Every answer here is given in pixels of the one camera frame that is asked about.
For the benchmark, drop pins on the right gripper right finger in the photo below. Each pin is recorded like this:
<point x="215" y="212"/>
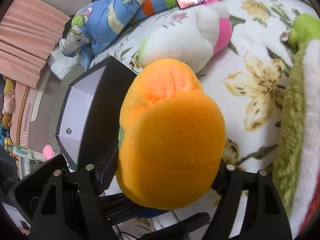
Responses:
<point x="265" y="216"/>

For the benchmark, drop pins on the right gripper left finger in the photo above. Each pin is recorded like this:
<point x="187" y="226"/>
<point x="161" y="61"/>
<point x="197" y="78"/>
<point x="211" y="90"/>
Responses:
<point x="59" y="204"/>

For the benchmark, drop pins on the green watermelon plush cushion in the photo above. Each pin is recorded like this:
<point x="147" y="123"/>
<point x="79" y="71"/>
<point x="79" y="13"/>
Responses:
<point x="296" y="167"/>

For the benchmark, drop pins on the orange pumpkin plush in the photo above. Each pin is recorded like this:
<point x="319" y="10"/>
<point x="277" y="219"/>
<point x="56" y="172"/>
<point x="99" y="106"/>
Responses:
<point x="171" y="139"/>

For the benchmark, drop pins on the bright green frog plush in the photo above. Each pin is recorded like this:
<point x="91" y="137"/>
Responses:
<point x="304" y="28"/>

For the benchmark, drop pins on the white pink plush toy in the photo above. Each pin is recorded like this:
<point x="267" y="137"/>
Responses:
<point x="194" y="40"/>

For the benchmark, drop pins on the black cardboard box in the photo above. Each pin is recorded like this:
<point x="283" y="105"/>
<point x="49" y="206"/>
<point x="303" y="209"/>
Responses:
<point x="88" y="126"/>

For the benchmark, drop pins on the small toys on shelf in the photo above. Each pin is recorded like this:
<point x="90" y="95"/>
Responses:
<point x="8" y="105"/>

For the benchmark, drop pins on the white floral blanket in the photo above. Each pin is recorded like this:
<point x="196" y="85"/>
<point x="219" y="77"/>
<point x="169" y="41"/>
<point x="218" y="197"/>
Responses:
<point x="247" y="80"/>

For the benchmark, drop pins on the white pillow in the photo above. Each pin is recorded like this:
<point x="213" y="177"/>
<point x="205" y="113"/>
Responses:
<point x="60" y="65"/>

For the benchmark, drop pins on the blue cartoon striped quilt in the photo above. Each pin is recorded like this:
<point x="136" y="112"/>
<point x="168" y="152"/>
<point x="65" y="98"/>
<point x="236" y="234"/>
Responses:
<point x="97" y="25"/>

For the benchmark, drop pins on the pink curtain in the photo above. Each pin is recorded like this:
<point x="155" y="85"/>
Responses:
<point x="30" y="30"/>

